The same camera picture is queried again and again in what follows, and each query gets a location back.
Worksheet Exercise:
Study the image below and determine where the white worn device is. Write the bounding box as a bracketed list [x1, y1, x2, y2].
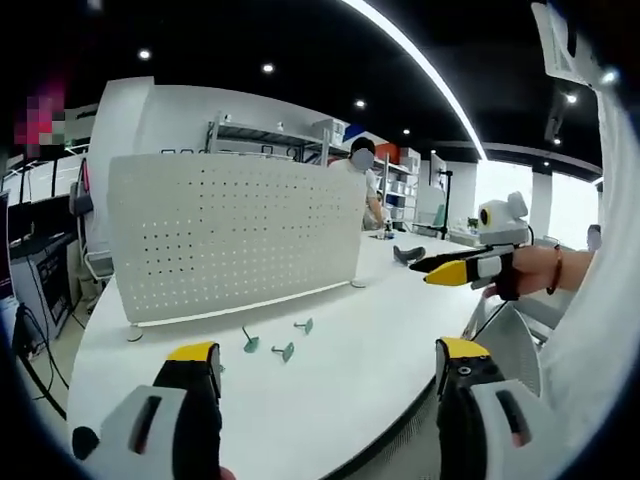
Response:
[530, 0, 609, 94]

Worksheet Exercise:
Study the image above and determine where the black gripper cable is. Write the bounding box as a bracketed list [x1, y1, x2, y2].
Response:
[477, 292, 507, 344]

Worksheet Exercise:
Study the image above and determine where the red bead bracelet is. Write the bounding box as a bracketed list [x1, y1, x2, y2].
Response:
[545, 243, 564, 296]

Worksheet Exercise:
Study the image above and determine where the black tripod stand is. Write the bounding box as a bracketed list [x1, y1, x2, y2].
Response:
[435, 168, 455, 242]

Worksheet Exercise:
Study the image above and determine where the white perforated mounting plate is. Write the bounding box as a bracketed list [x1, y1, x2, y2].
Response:
[106, 152, 370, 344]

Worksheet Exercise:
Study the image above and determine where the white mesh chair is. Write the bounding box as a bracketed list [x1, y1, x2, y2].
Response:
[462, 302, 546, 399]

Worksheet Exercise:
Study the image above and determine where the metal storage shelving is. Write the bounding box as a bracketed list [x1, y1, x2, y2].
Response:
[205, 112, 421, 221]

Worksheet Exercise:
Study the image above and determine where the person's white clothing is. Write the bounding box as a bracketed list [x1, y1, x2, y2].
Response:
[537, 89, 640, 480]

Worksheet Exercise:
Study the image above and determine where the black curved object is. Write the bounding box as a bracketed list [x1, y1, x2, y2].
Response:
[392, 244, 427, 266]

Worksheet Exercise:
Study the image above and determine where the person's right hand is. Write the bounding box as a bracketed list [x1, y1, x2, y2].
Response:
[482, 246, 557, 302]

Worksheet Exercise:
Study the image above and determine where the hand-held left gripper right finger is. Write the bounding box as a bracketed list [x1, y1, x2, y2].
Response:
[434, 337, 559, 480]

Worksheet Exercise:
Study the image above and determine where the dark equipment desk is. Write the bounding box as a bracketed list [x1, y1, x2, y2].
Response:
[0, 189, 86, 351]

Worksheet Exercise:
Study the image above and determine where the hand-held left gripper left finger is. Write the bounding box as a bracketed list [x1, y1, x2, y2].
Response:
[72, 341, 224, 480]

